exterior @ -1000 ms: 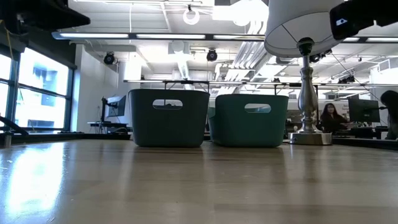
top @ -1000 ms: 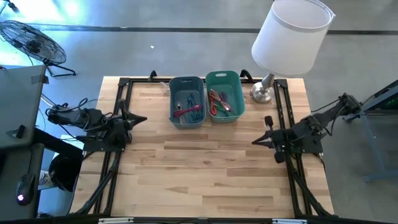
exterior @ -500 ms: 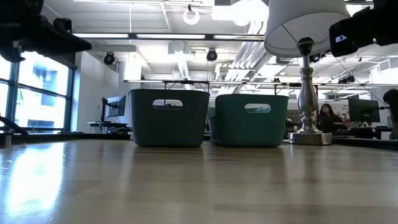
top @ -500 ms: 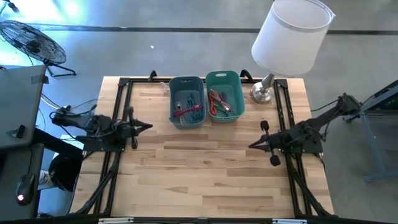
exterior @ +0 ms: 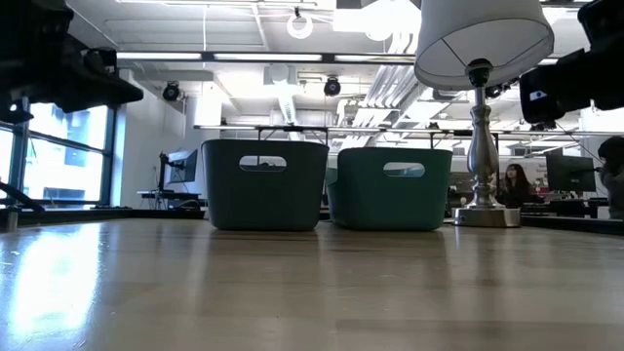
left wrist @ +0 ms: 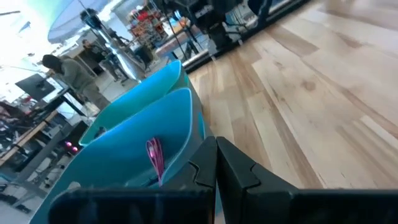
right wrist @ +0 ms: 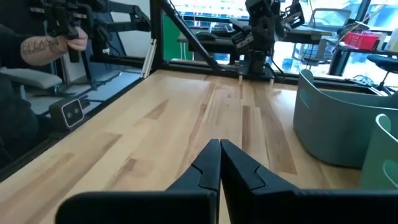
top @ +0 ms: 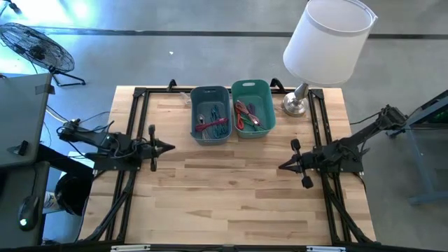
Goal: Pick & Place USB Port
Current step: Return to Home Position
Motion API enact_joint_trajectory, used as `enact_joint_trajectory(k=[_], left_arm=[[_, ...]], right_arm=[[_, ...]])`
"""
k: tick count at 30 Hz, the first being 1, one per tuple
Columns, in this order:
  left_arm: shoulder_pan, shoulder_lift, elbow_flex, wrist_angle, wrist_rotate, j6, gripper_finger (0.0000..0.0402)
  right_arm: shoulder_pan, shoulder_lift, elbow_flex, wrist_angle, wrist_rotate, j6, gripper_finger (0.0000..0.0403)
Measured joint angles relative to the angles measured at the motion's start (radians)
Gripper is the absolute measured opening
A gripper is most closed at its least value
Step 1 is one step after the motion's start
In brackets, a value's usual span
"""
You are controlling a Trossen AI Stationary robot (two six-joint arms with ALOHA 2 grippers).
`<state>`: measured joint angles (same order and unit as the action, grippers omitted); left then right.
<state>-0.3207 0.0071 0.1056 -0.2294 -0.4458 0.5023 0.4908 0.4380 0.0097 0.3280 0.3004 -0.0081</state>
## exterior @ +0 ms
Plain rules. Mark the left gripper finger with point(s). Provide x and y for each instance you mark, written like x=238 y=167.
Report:
x=92 y=102
x=97 y=85

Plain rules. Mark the monitor on black arm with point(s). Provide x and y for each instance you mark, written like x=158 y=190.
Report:
x=183 y=166

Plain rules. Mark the black ceiling spotlight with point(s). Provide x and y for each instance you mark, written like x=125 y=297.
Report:
x=171 y=91
x=332 y=87

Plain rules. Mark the person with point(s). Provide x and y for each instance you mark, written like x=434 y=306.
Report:
x=614 y=175

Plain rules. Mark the office desk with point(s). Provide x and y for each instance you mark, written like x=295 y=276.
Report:
x=166 y=195

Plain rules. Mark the dark office monitor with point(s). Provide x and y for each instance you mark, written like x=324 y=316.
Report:
x=570 y=173

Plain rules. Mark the white shade silver table lamp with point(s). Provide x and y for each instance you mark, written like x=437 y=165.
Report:
x=482 y=29

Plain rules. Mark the person seated at desk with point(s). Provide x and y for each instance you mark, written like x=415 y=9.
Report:
x=517 y=187

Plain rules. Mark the blue-grey plastic bin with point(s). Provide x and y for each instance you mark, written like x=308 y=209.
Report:
x=263 y=200

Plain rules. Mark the round white ceiling lamp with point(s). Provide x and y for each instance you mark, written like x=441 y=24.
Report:
x=289 y=27

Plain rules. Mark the green plastic bin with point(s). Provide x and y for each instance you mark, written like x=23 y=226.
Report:
x=390 y=205

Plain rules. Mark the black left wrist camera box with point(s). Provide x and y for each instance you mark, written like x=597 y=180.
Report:
x=101 y=61

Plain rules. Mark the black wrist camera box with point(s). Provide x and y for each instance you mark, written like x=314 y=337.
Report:
x=101 y=61
x=556 y=92

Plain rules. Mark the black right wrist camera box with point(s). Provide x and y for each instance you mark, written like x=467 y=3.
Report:
x=556 y=92

